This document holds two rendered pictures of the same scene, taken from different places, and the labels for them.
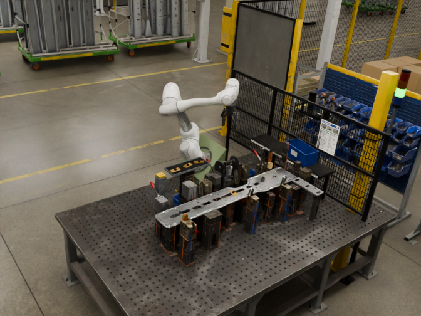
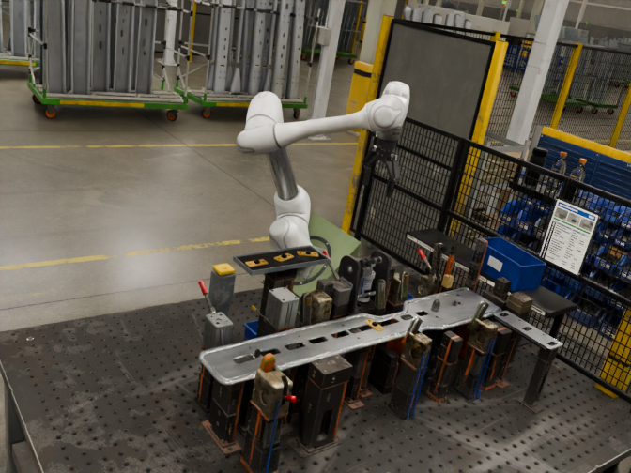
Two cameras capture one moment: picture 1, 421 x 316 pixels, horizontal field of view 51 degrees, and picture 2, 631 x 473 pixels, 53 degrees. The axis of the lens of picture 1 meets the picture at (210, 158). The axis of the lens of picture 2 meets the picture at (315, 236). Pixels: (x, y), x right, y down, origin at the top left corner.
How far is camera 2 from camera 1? 124 cm
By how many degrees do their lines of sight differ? 6
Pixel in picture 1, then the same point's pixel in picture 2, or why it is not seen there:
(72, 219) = (24, 347)
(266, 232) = (437, 419)
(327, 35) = (527, 101)
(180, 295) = not seen: outside the picture
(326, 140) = (562, 242)
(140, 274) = not seen: outside the picture
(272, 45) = (446, 89)
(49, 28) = (81, 56)
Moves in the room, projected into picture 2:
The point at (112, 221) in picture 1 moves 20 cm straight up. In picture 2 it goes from (109, 360) to (112, 315)
